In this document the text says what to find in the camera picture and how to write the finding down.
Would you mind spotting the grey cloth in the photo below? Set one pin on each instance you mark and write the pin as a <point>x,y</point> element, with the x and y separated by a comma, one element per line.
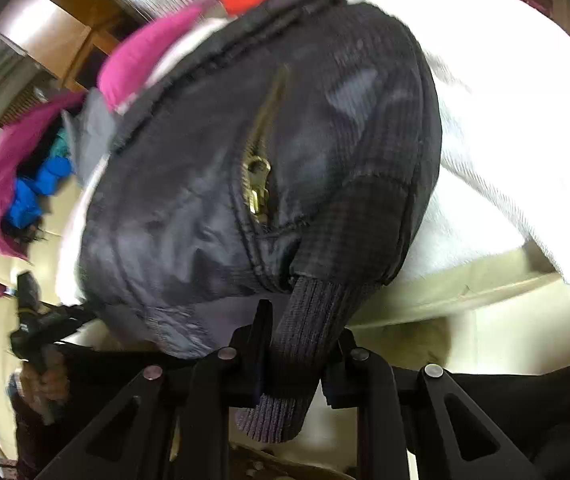
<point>90,135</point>

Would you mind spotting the white textured blanket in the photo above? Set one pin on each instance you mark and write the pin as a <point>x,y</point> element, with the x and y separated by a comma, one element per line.
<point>515,135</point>

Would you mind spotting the wooden furniture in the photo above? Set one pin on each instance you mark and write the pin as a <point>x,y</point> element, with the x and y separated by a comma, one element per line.
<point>65,30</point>

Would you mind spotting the teal cloth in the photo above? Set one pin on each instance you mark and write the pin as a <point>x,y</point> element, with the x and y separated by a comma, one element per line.
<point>61,144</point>

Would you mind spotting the black jacket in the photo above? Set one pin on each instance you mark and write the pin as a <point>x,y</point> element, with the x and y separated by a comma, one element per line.
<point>190,210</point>

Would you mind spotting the magenta laundry bag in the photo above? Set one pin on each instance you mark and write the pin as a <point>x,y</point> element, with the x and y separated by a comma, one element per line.
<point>10,170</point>

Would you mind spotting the pink pillow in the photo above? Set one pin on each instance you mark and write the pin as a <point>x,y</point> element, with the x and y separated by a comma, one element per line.
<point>135,65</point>

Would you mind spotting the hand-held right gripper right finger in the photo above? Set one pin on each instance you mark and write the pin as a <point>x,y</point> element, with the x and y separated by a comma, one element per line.
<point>337,385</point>

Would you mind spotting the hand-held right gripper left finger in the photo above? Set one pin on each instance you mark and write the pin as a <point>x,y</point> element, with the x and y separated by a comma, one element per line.
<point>257,355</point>

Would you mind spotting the person's left hand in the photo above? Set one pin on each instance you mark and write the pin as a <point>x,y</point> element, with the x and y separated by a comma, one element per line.
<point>50,390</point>

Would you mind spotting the person's left forearm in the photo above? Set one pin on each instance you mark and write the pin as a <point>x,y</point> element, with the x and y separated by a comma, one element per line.
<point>40,450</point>

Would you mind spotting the beige mattress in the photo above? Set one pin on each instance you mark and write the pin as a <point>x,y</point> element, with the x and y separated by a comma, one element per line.
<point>440,290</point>

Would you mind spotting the blue cloth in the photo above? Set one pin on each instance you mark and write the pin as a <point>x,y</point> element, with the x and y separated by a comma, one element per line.
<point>35,195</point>

